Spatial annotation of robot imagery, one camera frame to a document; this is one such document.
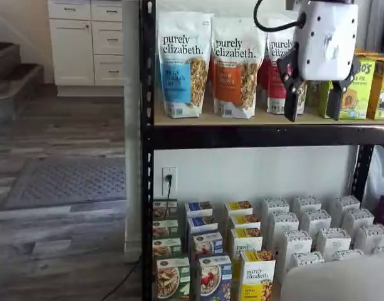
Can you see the green Bobo's snack box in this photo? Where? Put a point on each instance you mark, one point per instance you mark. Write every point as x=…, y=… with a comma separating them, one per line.
x=312, y=94

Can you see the wooden shelf board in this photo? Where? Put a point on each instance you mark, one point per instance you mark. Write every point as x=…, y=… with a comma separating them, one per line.
x=210, y=120

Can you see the white drawer cabinet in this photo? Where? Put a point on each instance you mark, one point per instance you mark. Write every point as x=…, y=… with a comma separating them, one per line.
x=72, y=50

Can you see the white plastic bag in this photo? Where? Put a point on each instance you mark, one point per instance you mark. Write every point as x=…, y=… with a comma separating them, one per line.
x=381, y=175

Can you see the grey door mat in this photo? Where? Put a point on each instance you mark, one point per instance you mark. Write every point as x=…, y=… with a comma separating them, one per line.
x=66, y=185

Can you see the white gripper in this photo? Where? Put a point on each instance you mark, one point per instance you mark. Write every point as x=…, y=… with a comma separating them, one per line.
x=326, y=37

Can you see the orange purely elizabeth granola bag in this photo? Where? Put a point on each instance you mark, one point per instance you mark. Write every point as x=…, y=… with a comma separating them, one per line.
x=235, y=62

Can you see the yellow Bobo's snack box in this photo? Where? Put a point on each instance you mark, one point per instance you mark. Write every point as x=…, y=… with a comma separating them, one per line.
x=382, y=94

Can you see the wooden staircase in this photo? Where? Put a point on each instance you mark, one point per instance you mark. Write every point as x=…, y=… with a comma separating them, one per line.
x=10, y=72

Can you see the black metal shelf frame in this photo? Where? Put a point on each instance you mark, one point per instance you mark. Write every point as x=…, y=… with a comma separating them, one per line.
x=147, y=94

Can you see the blue purely elizabeth granola bag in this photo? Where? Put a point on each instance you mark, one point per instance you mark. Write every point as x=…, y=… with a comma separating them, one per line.
x=179, y=62

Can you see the green apple cinnamon oatmeal box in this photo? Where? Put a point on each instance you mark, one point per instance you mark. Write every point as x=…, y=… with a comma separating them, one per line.
x=163, y=208
x=166, y=247
x=165, y=229
x=173, y=279

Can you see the red purely elizabeth granola bag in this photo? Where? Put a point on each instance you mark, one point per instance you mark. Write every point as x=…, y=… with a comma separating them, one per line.
x=276, y=37
x=262, y=81

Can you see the blue white Nature's Path box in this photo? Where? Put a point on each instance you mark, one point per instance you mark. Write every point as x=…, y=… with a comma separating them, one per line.
x=207, y=243
x=215, y=279

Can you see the green Bobo's apple pie box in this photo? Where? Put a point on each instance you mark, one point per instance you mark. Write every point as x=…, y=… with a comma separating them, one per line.
x=357, y=94

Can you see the white wall outlet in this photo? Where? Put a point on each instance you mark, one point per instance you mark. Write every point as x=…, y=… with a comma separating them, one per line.
x=173, y=188

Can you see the yellow purely elizabeth box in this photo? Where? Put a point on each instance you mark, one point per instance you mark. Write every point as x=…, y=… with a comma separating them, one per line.
x=238, y=207
x=244, y=221
x=257, y=276
x=246, y=239

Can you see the blue-top purely elizabeth box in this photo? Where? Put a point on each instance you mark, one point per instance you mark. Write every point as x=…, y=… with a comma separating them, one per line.
x=202, y=223
x=198, y=208

